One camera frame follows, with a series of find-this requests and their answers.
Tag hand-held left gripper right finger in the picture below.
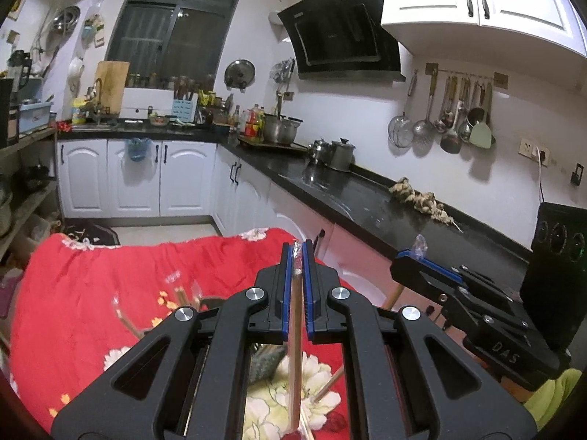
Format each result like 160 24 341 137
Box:
303 239 537 440

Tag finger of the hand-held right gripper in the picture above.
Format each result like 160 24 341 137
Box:
390 250 533 344

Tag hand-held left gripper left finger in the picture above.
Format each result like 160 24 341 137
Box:
50 243 293 440

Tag person's right forearm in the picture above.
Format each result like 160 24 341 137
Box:
523 369 581 432

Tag row of hanging cooking utensils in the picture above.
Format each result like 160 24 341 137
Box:
389 69 498 155

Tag ginger roots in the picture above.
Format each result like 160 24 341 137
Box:
389 176 456 226

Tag black kitchen countertop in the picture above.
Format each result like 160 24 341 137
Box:
57 119 535 264

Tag small steel pot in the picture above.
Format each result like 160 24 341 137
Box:
328 137 357 172

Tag steel kettle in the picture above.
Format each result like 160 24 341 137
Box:
309 137 332 165

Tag white base cabinets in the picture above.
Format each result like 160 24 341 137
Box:
57 140 404 303

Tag large steel pot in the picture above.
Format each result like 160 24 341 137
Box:
262 116 304 145

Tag group of condiment bottles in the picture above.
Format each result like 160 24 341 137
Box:
237 104 267 142

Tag red floral blanket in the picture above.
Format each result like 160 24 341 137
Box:
9 227 400 440

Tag dark patterned floor mat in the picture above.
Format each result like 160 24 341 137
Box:
62 224 121 247

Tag blue plastic bag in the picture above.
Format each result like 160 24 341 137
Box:
126 137 155 162

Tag blue knife block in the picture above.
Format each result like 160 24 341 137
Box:
172 98 199 123

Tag steel pot lid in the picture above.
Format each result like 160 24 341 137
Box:
224 59 256 91

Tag row of spice jars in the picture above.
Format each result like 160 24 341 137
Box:
126 72 216 91

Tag black range hood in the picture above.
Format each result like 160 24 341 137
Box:
277 0 407 83

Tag wooden cutting board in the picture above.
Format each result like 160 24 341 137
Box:
94 60 130 113

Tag wooden shelf rack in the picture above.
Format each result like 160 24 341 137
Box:
0 124 61 264

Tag dark kitchen window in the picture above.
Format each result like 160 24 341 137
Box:
105 0 251 89

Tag white teapot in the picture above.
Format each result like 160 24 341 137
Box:
68 57 86 91

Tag blue plastic crate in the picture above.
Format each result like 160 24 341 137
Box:
18 101 52 135

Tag white wall outlet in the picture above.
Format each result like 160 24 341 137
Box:
518 137 551 164

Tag white wall cabinets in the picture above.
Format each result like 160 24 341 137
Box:
380 0 587 59

